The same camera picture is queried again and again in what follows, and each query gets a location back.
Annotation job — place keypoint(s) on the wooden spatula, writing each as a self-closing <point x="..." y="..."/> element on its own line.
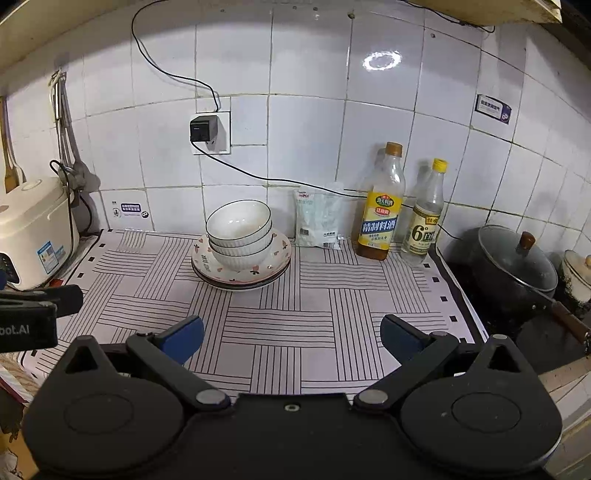
<point x="9" y="170"/>

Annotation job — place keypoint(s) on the hanging metal ladle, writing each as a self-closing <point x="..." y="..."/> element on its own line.
<point x="79" y="177"/>

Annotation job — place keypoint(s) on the dark blue wall sticker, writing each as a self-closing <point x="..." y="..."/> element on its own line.
<point x="131" y="209"/>
<point x="493" y="110"/>

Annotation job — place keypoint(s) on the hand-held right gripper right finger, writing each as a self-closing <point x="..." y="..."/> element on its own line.
<point x="399" y="339"/>

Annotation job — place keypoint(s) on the white enamel pot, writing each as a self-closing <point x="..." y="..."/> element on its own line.
<point x="577" y="277"/>

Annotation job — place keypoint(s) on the glass wok lid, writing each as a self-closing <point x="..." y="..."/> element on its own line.
<point x="503" y="258"/>

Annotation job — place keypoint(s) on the cream rice cooker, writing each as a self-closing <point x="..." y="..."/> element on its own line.
<point x="32" y="221"/>

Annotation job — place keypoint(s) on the white ribbed bowl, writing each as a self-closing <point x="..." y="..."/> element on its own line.
<point x="238" y="221"/>
<point x="240" y="252"/>
<point x="240" y="264"/>

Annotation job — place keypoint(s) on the white salt bag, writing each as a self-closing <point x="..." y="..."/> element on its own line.
<point x="318" y="217"/>

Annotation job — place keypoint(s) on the black gas stove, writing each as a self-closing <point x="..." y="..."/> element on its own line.
<point x="503" y="318"/>

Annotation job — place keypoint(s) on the black wok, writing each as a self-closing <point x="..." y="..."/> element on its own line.
<point x="496" y="288"/>

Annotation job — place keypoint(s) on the black power adapter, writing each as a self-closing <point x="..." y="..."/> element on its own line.
<point x="202" y="130"/>

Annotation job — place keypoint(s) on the striped white tablecloth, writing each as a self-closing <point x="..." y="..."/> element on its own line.
<point x="323" y="295"/>

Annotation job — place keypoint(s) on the clear vinegar bottle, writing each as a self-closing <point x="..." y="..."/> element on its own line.
<point x="422" y="230"/>

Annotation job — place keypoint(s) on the yellow label cooking wine bottle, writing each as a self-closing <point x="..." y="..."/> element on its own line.
<point x="378" y="221"/>

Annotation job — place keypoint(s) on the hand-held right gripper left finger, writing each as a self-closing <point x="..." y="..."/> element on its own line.
<point x="187" y="337"/>

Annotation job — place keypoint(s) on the beige striped towel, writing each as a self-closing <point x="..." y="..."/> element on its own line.
<point x="14" y="371"/>

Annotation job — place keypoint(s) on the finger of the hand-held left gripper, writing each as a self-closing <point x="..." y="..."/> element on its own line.
<point x="60" y="297"/>

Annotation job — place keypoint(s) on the white wall socket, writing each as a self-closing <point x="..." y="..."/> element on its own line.
<point x="224" y="138"/>

